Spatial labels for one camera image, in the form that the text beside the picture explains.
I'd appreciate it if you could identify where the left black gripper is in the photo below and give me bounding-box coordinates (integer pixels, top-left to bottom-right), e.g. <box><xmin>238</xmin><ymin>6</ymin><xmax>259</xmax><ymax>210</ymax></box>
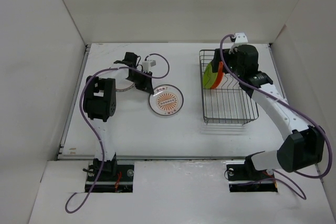
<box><xmin>126</xmin><ymin>70</ymin><xmax>154</xmax><ymax>94</ymax></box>

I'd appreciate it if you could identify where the lime green plate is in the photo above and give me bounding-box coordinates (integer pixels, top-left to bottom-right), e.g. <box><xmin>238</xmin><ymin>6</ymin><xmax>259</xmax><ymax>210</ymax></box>
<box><xmin>203</xmin><ymin>63</ymin><xmax>218</xmax><ymax>89</ymax></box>

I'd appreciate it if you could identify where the white plate orange sunburst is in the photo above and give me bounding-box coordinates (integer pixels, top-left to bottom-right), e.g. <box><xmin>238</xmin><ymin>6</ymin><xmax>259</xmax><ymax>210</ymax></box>
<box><xmin>148</xmin><ymin>84</ymin><xmax>184</xmax><ymax>116</ymax></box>

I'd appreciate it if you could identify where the white plate teal rim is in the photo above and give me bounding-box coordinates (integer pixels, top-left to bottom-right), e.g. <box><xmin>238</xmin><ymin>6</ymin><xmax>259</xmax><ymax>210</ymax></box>
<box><xmin>115</xmin><ymin>83</ymin><xmax>135</xmax><ymax>92</ymax></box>

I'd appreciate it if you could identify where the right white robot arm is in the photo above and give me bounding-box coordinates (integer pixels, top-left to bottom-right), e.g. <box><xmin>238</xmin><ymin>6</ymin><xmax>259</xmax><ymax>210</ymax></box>
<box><xmin>211</xmin><ymin>44</ymin><xmax>326</xmax><ymax>179</ymax></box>

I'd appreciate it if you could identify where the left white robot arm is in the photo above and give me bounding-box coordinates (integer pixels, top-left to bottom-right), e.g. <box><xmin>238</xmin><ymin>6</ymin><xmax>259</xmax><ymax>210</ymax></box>
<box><xmin>80</xmin><ymin>52</ymin><xmax>156</xmax><ymax>180</ymax></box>

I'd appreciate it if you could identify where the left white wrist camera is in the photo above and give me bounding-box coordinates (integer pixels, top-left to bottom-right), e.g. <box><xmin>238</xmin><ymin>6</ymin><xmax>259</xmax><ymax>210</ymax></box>
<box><xmin>141</xmin><ymin>60</ymin><xmax>156</xmax><ymax>73</ymax></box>

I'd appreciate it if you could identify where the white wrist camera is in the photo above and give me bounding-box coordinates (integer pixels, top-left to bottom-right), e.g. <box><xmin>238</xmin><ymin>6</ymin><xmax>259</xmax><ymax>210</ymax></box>
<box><xmin>141</xmin><ymin>60</ymin><xmax>156</xmax><ymax>73</ymax></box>
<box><xmin>230</xmin><ymin>33</ymin><xmax>248</xmax><ymax>52</ymax></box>

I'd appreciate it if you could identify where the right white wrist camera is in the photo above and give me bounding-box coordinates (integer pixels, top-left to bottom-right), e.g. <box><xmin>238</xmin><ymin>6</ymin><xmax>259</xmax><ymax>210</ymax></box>
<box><xmin>230</xmin><ymin>33</ymin><xmax>248</xmax><ymax>52</ymax></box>

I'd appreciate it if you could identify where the black wire dish rack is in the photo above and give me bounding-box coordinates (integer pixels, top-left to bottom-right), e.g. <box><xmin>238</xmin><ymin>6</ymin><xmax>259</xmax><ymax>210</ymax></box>
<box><xmin>199</xmin><ymin>49</ymin><xmax>259</xmax><ymax>125</ymax></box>

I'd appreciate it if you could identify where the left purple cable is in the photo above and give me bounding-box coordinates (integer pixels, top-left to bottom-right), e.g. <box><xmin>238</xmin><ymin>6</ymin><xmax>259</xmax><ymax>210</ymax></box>
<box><xmin>65</xmin><ymin>52</ymin><xmax>170</xmax><ymax>213</ymax></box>

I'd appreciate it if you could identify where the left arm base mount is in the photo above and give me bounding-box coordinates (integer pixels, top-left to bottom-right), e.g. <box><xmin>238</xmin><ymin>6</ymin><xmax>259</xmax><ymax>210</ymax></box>
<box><xmin>82</xmin><ymin>157</ymin><xmax>134</xmax><ymax>193</ymax></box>

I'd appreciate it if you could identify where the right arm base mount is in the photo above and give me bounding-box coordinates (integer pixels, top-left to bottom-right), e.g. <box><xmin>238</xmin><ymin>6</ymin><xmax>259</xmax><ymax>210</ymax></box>
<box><xmin>224</xmin><ymin>161</ymin><xmax>278</xmax><ymax>193</ymax></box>

